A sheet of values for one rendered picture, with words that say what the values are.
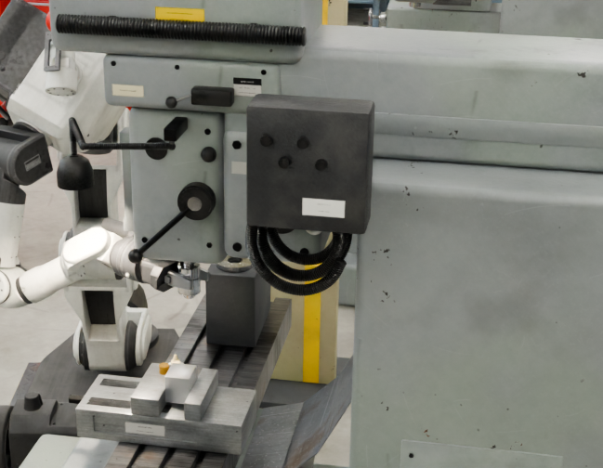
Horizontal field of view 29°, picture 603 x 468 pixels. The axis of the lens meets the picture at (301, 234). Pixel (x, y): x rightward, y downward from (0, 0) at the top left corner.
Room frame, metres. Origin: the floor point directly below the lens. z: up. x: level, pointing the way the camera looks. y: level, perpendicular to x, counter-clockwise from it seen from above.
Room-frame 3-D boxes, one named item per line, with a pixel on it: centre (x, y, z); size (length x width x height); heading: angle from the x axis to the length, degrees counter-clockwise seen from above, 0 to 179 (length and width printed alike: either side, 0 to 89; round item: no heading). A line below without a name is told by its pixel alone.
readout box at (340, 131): (1.81, -0.01, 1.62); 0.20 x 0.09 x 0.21; 81
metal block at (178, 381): (2.11, 0.24, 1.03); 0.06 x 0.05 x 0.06; 170
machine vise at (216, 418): (2.12, 0.27, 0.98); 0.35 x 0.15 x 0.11; 80
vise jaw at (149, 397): (2.12, 0.30, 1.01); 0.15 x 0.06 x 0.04; 170
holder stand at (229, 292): (2.60, 0.15, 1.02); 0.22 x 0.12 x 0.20; 172
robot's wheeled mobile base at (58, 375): (2.96, 0.54, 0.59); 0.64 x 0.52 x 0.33; 0
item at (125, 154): (2.21, 0.34, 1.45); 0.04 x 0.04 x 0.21; 81
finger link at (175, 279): (2.17, 0.25, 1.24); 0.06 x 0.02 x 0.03; 56
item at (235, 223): (2.16, 0.04, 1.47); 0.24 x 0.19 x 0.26; 171
